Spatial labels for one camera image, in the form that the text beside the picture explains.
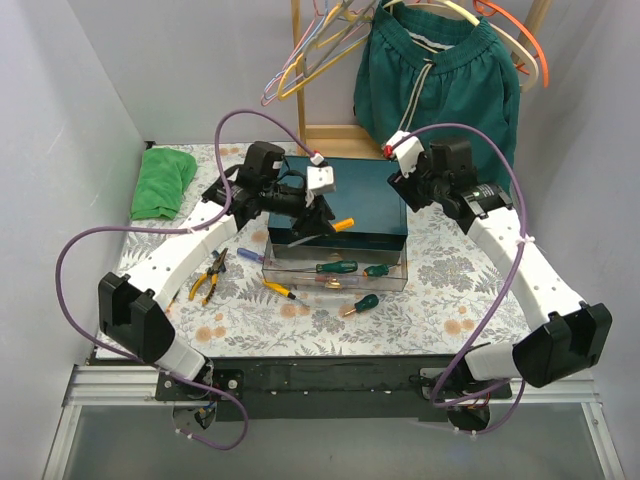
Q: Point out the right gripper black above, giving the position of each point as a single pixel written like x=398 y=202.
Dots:
x=405 y=185

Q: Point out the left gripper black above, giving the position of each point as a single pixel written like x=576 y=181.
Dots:
x=310 y=214

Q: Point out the orange handled screwdriver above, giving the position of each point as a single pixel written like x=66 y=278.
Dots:
x=335 y=228

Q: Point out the long green screwdriver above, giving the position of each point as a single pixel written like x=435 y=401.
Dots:
x=338 y=267

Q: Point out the clear acrylic drawer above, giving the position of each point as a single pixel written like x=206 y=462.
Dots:
x=286 y=260

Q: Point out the blue red screwdriver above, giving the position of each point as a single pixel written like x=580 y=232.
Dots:
x=330 y=281
x=253 y=256

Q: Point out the yellow black screwdriver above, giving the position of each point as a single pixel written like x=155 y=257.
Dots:
x=283 y=291

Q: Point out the small green screwdriver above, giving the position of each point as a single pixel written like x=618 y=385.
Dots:
x=378 y=271

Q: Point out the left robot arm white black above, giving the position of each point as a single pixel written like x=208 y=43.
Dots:
x=132 y=306

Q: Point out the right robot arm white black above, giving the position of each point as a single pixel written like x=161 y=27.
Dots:
x=567 y=334

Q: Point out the teal drawer box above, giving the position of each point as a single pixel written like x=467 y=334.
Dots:
x=363 y=194

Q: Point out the wooden rack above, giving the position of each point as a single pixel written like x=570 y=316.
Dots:
x=342 y=139

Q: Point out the stubby green screwdriver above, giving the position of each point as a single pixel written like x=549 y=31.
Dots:
x=367 y=303

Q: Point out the green shorts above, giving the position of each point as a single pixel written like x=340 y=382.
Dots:
x=419 y=68

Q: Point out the yellow hanger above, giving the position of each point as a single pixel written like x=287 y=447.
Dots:
x=292 y=83

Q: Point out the green folded cloth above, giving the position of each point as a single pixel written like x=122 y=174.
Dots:
x=164 y=176

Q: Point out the cream hanger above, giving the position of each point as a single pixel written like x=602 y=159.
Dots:
x=533 y=66

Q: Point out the orange hanger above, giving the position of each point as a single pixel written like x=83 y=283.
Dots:
x=528 y=29

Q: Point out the grey hanger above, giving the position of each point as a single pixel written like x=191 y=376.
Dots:
x=343 y=32

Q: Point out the pink hanger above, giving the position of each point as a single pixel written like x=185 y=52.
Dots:
x=301 y=37

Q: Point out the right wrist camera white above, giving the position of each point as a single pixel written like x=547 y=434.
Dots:
x=405 y=149

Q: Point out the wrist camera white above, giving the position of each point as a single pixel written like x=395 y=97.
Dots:
x=320 y=178
x=405 y=149

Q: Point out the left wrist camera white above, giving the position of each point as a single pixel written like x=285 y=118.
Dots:
x=320 y=178

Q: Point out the yellow handled pliers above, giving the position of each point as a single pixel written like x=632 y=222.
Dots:
x=211 y=275

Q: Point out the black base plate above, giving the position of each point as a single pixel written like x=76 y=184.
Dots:
x=331 y=387

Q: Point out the aluminium rail frame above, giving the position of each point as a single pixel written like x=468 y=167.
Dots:
x=121 y=421

